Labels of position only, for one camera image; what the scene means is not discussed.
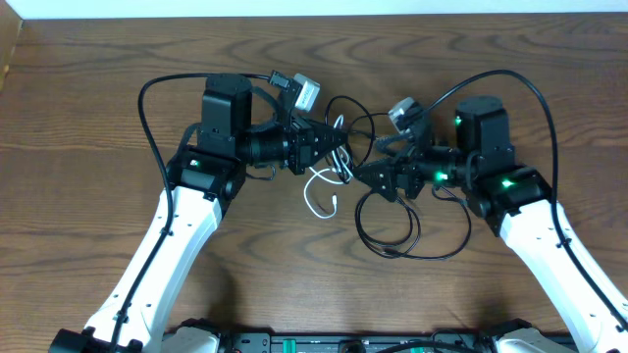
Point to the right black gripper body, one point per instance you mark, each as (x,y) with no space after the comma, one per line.
(442,165)

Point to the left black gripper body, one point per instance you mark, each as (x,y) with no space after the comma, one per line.
(299,145)

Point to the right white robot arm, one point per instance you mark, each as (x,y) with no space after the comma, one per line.
(519,206)

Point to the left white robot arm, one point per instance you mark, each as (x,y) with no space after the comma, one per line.
(241,126)

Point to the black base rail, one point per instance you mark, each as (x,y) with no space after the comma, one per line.
(514,336)

